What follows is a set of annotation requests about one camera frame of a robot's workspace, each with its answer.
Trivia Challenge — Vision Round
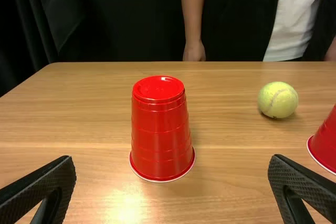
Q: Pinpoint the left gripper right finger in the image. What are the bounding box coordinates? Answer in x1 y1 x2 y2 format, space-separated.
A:
267 154 336 224

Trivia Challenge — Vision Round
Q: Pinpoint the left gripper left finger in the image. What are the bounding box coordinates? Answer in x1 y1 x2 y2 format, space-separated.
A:
0 155 77 224

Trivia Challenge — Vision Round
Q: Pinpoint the red cup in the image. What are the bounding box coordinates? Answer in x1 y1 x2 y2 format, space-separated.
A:
306 104 336 176
129 75 196 183

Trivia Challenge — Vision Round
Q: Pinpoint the yellow ball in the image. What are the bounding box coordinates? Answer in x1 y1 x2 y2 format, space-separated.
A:
257 81 299 119

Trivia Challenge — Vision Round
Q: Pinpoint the person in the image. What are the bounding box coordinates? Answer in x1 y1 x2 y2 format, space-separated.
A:
180 0 336 62

